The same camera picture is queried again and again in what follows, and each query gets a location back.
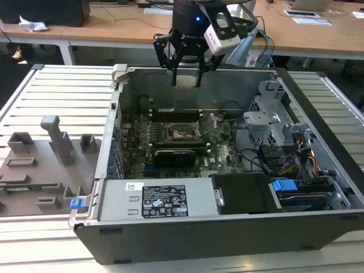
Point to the blue case latch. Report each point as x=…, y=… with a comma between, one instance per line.
x=77, y=204

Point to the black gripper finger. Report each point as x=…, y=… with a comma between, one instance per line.
x=199, y=79
x=174, y=78

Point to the green RAM stick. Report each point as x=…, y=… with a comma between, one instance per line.
x=34, y=186

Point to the green motherboard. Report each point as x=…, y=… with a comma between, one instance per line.
x=227, y=167

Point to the silver laptop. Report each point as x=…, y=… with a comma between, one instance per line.
x=310, y=3

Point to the black graphics card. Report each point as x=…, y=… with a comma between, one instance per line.
x=175, y=159

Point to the crumpled white paper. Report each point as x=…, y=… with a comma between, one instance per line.
x=32, y=25

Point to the grey parts rack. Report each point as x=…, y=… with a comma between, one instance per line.
x=37, y=159

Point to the black RAM slot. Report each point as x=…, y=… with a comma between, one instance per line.
x=182, y=147
x=176, y=116
x=170, y=144
x=176, y=112

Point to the blue disk carrier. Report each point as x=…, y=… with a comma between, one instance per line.
x=284, y=186

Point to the black drive bay cover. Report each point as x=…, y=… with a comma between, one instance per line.
x=244, y=193

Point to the black open PC case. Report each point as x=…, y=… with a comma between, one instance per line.
x=199, y=241

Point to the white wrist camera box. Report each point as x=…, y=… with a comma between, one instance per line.
x=221, y=42

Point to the white paper sheet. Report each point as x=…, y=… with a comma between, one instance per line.
x=312, y=22
x=359, y=14
x=156, y=10

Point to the white framed tablet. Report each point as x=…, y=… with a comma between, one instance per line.
x=298, y=13

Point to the silver power supply unit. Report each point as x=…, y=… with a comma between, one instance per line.
x=119, y=199

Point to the CPU socket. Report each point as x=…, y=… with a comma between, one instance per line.
x=182, y=133

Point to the blue expansion slot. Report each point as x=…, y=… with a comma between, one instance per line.
x=152, y=171

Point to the white power adapter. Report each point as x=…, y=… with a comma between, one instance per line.
x=251, y=61

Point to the silver drive bracket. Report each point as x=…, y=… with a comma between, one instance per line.
x=295, y=132

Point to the black computer tower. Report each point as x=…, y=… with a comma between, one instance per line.
x=42, y=11

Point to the silver drive cage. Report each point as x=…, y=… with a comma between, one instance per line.
x=256, y=125

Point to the wooden desk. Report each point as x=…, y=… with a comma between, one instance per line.
x=113, y=31

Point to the round coin battery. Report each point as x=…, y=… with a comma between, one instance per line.
x=220, y=116

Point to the small silver CPU plate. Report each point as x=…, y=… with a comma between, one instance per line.
x=186, y=82

